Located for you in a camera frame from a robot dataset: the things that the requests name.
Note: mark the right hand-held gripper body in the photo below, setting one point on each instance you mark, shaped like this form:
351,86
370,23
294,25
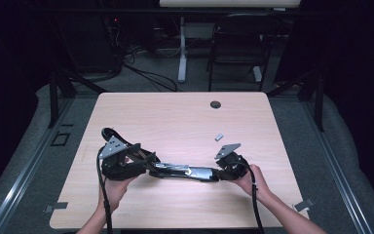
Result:
237,167

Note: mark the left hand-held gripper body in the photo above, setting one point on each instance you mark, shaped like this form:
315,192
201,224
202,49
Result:
120,169

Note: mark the long black stapler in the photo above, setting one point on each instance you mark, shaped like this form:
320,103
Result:
201,174

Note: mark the small grey staple strip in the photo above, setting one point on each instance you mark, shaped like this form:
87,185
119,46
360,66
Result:
219,136

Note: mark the person's left hand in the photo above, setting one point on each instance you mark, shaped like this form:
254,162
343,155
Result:
113,191

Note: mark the person's right hand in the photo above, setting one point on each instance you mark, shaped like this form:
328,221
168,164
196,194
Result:
256,187

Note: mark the grey tape piece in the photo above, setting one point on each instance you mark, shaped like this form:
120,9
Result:
56,206
303,204

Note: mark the white desk foot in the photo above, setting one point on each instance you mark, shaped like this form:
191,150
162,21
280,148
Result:
257,74

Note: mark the white desk leg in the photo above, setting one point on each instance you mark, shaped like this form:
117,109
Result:
182,48

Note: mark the dark equipment cabinet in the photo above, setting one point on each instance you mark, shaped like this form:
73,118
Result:
87,42

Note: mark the black folding chair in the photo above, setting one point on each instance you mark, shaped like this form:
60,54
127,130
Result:
240,42

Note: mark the black metal crossbar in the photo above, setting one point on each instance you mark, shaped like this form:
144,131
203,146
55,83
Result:
110,11

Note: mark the black metal frame strut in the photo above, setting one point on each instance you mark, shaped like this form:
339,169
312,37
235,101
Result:
54,97
319,100

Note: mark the aluminium floor rail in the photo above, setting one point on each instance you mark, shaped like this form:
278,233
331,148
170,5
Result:
22,175
337,175

